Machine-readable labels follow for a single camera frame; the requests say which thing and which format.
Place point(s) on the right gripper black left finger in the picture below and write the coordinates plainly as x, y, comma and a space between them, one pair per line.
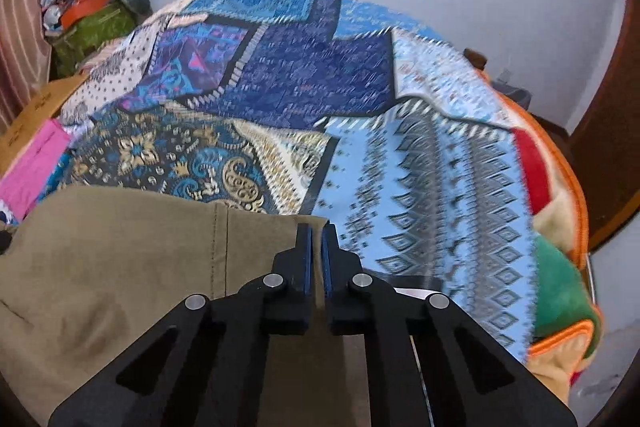
203, 363

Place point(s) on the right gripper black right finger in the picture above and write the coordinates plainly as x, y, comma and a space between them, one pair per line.
428, 362

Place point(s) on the olive khaki pants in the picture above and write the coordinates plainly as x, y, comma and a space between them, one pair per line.
92, 268

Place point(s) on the orange fleece blanket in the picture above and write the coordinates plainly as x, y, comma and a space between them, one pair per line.
569, 324

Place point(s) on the pink folded garment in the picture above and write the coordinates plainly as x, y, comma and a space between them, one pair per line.
23, 183

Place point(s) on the wooden door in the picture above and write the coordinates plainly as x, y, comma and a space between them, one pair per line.
605, 145

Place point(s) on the blue patchwork bed sheet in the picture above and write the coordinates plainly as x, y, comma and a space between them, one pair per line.
337, 109

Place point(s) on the brown cardboard box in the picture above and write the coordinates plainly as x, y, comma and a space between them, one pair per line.
44, 105

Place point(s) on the green storage bag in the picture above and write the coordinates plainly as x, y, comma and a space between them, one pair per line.
87, 35

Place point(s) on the striped pink curtain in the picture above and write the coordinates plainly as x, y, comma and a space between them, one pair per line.
25, 56

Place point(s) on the orange box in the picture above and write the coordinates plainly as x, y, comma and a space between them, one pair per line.
80, 10

